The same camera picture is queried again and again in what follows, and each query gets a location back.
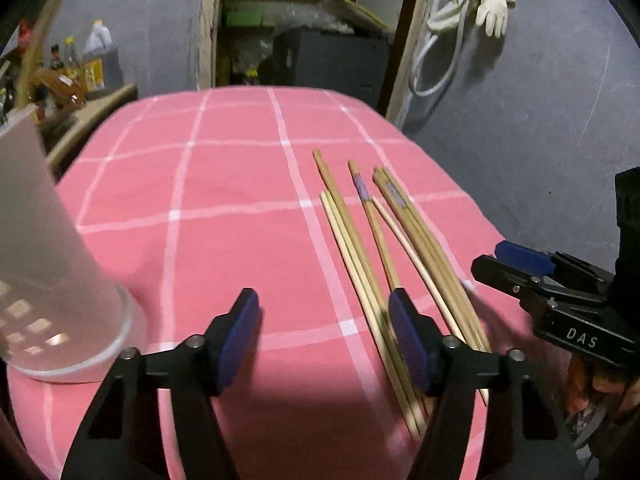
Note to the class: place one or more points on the black metal box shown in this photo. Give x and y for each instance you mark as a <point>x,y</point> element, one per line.
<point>330,65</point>

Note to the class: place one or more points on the white perforated utensil holder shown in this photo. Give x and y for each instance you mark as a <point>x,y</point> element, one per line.
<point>40,240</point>

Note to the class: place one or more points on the large cooking oil jug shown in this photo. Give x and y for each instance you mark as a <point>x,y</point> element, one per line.
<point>97,40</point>

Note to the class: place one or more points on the brown packet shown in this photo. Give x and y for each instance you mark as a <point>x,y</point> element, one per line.
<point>60,85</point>

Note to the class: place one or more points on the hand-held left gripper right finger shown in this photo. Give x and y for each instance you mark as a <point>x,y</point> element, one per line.
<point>407,340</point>

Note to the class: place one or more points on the yellow-capped sauce bottle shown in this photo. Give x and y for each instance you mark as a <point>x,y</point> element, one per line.
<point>71,57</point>

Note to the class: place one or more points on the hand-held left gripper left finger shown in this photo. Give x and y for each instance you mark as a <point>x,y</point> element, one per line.
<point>240,345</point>

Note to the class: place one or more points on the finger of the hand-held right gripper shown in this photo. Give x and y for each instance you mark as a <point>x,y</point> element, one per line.
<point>522,256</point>
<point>500,272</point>

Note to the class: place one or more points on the pile of wooden chopsticks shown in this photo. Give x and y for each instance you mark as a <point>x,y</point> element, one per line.
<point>334,195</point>

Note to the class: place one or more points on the person's right hand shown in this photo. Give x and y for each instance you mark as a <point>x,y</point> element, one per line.
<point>607,384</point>

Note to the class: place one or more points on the wooden door frame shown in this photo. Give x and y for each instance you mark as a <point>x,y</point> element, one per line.
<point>407,40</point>

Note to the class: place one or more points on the pink checkered tablecloth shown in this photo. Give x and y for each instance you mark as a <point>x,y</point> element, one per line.
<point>225,170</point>

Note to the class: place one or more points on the white work glove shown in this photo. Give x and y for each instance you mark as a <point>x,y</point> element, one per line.
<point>450,7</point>
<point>492,7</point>

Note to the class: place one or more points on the purple-banded bamboo chopstick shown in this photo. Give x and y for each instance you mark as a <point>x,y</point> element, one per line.
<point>361,187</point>

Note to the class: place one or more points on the green box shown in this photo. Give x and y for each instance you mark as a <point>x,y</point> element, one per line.
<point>244,17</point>

